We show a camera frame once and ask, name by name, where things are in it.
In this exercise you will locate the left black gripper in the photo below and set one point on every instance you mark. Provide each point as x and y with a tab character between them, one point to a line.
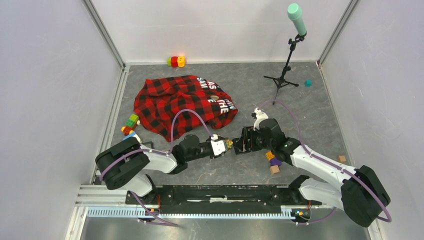
220	138

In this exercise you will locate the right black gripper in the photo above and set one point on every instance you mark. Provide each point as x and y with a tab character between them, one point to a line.
257	148

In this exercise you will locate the gold brooch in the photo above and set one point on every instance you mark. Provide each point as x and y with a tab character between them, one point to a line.
228	143

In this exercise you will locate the red black plaid shirt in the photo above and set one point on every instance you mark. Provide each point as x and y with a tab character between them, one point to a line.
173	106

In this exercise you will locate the black square frame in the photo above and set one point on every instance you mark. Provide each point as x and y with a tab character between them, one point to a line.
148	144
244	143

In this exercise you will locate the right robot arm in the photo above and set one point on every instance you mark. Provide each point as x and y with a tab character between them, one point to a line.
356	191

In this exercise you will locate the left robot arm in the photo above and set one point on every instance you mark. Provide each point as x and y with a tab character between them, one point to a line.
120	166

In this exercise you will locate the yellow toy brick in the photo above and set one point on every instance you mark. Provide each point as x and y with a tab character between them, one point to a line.
269	155

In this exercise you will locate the purple toy brick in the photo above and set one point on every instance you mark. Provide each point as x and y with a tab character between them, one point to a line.
275	162

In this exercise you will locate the black tripod mic stand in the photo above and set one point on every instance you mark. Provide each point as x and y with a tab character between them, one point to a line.
280	81

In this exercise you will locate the white blue toy brick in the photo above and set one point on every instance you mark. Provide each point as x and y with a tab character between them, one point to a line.
133	134

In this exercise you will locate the green toy brick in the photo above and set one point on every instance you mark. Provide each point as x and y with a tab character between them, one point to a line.
133	121

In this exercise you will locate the orange red toy brick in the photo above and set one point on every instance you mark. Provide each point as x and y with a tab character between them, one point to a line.
126	130

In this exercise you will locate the teal small cube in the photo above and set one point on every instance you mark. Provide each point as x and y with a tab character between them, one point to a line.
308	83

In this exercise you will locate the small wooden cube right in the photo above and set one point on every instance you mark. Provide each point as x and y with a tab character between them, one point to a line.
342	159

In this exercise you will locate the red cylinder block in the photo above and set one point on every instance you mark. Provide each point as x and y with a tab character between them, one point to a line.
173	61

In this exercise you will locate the mint green microphone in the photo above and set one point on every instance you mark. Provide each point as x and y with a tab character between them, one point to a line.
294	13

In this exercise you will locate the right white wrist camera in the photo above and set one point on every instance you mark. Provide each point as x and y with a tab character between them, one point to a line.
259	116

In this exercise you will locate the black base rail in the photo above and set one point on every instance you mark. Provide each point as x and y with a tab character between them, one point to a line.
224	199

